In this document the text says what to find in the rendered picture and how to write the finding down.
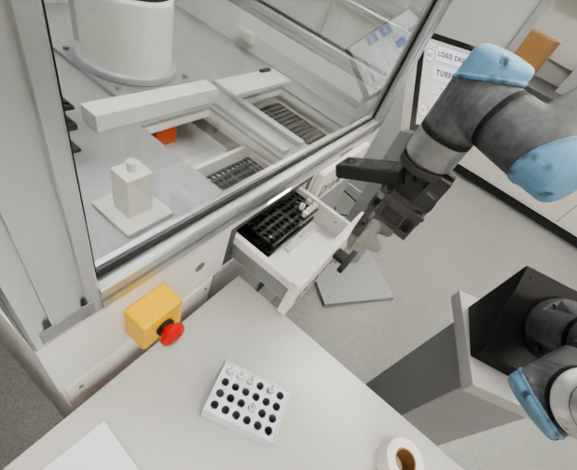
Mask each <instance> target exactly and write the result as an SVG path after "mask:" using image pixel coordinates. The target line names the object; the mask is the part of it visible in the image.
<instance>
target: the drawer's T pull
mask: <svg viewBox="0 0 577 470"><path fill-rule="evenodd" d="M357 254H358V253H357V252H356V251H355V250H352V252H351V253H350V254H349V255H348V254H347V253H346V252H345V251H343V250H342V249H341V248H339V249H338V250H337V251H336V252H335V253H334V254H333V259H334V260H336V261H337V262H338V263H340V266H339V267H338V268H337V271H338V272H339V273H342V272H343V270H344V269H345V268H346V267H347V266H348V265H349V264H350V262H351V261H352V260H353V259H354V258H355V257H356V256H357Z"/></svg>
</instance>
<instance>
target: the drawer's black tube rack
mask: <svg viewBox="0 0 577 470"><path fill-rule="evenodd" d="M295 195H296V196H295ZM291 197H293V199H292V198H291ZM300 199H301V200H300ZM297 201H299V202H300V203H301V202H303V203H305V204H306V199H305V198H303V197H302V196H301V195H299V194H298V193H297V192H295V191H293V192H292V193H290V194H289V195H287V196H286V197H284V198H283V199H281V200H280V201H278V202H277V203H275V204H274V205H272V206H271V207H269V208H268V209H266V210H265V211H264V212H263V213H261V214H259V215H258V216H256V217H255V218H253V219H252V220H250V221H249V222H248V223H246V224H245V225H243V226H242V227H240V228H238V229H237V232H238V233H239V234H240V235H241V236H242V237H243V238H244V239H246V240H247V241H248V242H250V243H251V244H252V245H253V246H254V247H256V248H257V249H258V250H259V251H261V252H262V253H263V254H264V255H265V256H267V257H270V256H271V255H273V254H274V253H275V252H276V251H277V250H278V249H280V248H281V247H282V246H283V245H284V244H286V243H287V242H288V241H289V240H290V239H292V238H293V237H294V236H295V235H296V234H297V233H298V232H299V231H300V230H301V229H302V228H304V227H305V226H306V225H307V224H309V223H310V222H311V221H312V220H313V218H314V216H313V217H312V218H310V219H309V220H308V221H306V223H303V224H302V226H299V227H297V228H296V229H295V230H294V231H292V232H291V233H290V234H289V235H288V236H286V237H285V238H284V239H283V240H281V241H280V242H279V243H278V244H276V245H275V246H274V247H273V248H272V247H271V246H270V245H269V244H267V243H266V240H267V239H268V238H272V235H274V234H275V233H276V232H277V231H279V230H280V229H281V228H283V227H284V226H285V225H287V224H288V223H289V222H290V221H293V219H294V218H296V217H297V216H298V215H299V214H301V213H302V212H303V211H304V210H306V209H307V208H308V207H310V205H312V203H311V204H310V205H307V204H306V206H305V207H306V208H304V210H299V205H300V203H298V202H297ZM297 211H299V213H298V212H297Z"/></svg>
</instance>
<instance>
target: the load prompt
mask: <svg viewBox="0 0 577 470"><path fill-rule="evenodd" d="M468 56H469V54H468V53H465V52H461V51H458V50H455V49H453V48H447V47H444V46H441V45H438V44H437V45H436V52H435V61H436V62H441V63H444V64H448V65H451V66H455V67H458V68H460V66H461V65H462V64H463V62H464V61H465V60H466V58H467V57H468Z"/></svg>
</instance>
